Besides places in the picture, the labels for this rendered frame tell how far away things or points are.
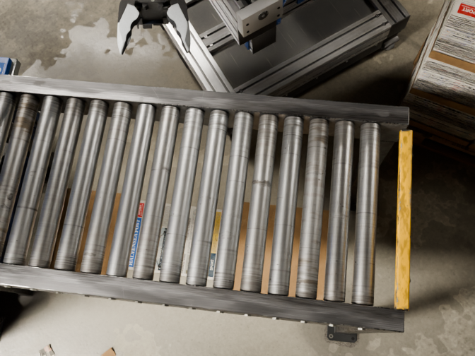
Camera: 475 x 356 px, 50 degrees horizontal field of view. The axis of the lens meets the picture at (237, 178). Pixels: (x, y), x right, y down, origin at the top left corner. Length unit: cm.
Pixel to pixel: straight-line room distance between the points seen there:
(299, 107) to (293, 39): 82
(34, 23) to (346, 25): 143
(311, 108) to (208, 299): 54
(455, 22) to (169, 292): 101
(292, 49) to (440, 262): 101
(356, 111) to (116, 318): 124
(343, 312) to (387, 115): 50
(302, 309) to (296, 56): 114
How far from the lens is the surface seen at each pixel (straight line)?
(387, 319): 123
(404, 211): 125
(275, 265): 121
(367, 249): 124
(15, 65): 167
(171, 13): 95
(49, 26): 262
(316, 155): 128
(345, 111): 133
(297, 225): 205
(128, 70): 238
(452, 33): 157
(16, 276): 135
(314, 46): 209
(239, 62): 207
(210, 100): 134
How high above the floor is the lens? 200
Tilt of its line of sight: 72 degrees down
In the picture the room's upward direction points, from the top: 11 degrees counter-clockwise
